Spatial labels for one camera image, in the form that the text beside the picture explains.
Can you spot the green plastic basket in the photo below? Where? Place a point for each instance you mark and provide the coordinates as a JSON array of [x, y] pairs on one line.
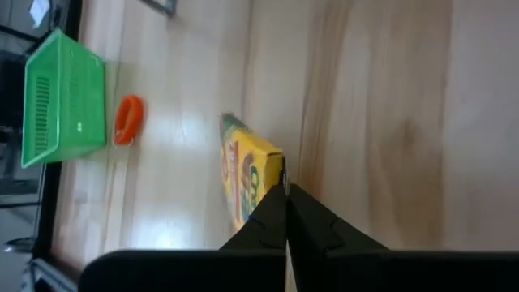
[[73, 101]]

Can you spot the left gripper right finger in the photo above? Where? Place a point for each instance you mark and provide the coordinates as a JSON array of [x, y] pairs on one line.
[[320, 243]]

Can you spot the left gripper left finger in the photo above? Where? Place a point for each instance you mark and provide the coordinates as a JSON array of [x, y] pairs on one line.
[[271, 227]]

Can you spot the yellow Crayola crayon box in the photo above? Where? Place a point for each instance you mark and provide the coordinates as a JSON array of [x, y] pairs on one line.
[[247, 162]]

